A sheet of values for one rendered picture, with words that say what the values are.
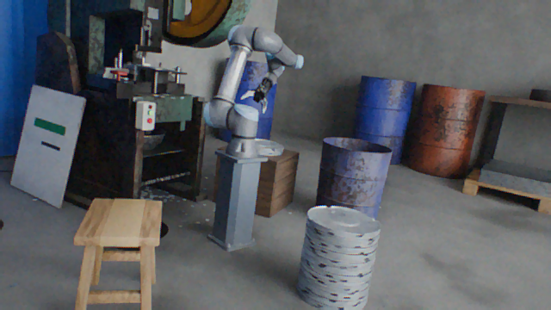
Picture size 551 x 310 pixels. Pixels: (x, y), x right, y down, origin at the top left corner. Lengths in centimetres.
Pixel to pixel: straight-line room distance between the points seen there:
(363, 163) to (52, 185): 169
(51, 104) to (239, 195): 123
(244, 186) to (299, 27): 394
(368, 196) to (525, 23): 304
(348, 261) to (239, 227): 64
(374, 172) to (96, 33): 171
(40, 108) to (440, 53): 393
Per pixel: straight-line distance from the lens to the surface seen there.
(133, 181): 228
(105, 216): 153
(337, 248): 163
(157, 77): 242
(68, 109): 255
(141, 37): 247
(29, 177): 278
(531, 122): 504
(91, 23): 259
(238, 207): 202
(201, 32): 271
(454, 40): 512
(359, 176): 245
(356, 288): 173
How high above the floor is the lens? 90
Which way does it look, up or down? 13 degrees down
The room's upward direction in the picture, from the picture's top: 8 degrees clockwise
